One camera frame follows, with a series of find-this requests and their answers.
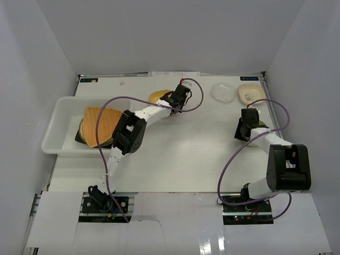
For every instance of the cream square panda dish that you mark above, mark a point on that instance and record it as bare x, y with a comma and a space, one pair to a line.
250, 92

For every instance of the green square panda dish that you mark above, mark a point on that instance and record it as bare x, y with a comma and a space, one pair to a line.
261, 123

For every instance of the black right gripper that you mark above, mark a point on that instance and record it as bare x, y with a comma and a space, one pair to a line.
238, 135

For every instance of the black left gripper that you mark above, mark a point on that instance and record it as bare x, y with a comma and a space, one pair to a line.
168, 97

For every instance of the white plastic bin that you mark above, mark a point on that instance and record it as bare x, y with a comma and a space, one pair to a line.
60, 136

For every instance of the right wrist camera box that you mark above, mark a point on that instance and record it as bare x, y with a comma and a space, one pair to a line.
257, 107

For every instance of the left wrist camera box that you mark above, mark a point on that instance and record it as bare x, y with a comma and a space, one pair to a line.
186, 83

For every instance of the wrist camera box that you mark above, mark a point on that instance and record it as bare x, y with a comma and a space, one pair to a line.
186, 83
257, 107

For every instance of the clear glass small dish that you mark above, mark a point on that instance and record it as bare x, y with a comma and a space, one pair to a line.
223, 92

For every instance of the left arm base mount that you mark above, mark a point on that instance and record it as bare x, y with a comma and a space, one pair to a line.
92, 212

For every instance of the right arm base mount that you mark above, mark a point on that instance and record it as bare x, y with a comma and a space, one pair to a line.
253, 214

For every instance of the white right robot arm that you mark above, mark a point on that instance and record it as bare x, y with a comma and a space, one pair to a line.
288, 167

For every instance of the yellow square panda dish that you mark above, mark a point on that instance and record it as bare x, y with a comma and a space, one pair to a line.
155, 96

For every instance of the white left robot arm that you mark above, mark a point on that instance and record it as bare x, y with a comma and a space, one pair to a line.
127, 137

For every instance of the papers at table back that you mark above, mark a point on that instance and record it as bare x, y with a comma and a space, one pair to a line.
183, 74

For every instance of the black square amber plate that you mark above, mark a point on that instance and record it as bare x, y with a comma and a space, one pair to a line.
79, 138

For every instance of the woven bamboo triangular tray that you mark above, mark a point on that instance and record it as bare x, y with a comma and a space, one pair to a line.
107, 124

